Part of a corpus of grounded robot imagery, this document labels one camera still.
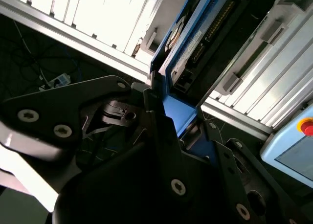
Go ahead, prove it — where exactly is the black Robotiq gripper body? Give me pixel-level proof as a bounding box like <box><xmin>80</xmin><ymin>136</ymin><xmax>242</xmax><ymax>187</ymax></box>
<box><xmin>52</xmin><ymin>142</ymin><xmax>236</xmax><ymax>224</ymax></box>

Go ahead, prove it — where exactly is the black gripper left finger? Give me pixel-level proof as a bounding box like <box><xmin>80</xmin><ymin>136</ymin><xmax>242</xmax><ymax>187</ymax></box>
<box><xmin>0</xmin><ymin>71</ymin><xmax>190</xmax><ymax>202</ymax></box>

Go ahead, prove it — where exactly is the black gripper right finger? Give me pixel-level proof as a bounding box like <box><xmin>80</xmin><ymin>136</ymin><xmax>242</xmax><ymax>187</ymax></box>
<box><xmin>202</xmin><ymin>120</ymin><xmax>313</xmax><ymax>224</ymax></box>

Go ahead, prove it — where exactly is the hard disk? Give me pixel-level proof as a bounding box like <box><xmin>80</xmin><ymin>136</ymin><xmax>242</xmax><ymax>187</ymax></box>
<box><xmin>149</xmin><ymin>0</ymin><xmax>279</xmax><ymax>161</ymax></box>

